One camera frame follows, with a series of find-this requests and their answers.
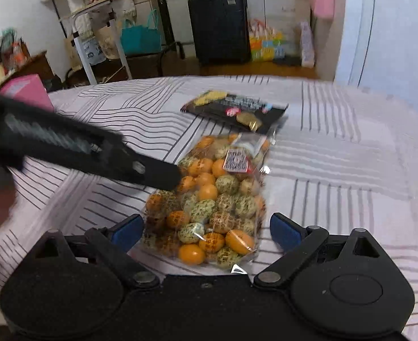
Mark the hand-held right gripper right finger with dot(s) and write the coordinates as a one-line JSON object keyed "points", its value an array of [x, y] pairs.
{"points": [[283, 232]]}

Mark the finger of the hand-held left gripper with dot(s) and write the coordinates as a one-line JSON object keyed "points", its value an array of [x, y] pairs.
{"points": [[148, 172]]}

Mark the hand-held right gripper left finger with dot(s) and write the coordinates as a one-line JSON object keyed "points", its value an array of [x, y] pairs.
{"points": [[129, 231]]}

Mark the pink cardboard box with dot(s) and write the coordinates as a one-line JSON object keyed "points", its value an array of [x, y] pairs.
{"points": [[27, 88]]}

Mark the clear bag of coated peanuts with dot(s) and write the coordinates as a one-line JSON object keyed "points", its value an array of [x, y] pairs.
{"points": [[212, 202]]}

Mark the brown wooden cabinet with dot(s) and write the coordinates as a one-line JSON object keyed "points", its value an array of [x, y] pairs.
{"points": [[34, 64]]}

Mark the striped bed sheet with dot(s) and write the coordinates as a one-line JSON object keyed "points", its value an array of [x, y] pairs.
{"points": [[336, 156]]}

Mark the white printed bag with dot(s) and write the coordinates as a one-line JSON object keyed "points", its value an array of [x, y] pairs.
{"points": [[92, 52]]}

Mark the black snack bar packet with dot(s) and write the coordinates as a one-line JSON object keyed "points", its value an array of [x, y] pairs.
{"points": [[237, 110]]}

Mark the teal tote bag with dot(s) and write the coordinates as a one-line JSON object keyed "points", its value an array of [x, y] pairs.
{"points": [[141, 39]]}

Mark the black suitcase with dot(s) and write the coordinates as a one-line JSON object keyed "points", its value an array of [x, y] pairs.
{"points": [[219, 28]]}

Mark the black item on floor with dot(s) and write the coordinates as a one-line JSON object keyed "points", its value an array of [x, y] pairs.
{"points": [[287, 60]]}

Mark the colourful cardboard box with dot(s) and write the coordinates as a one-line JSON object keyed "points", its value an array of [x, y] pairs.
{"points": [[265, 44]]}

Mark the white pink tall packet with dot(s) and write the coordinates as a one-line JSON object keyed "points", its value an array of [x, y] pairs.
{"points": [[306, 46]]}

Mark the white door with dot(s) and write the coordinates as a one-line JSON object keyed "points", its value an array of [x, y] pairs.
{"points": [[390, 25]]}

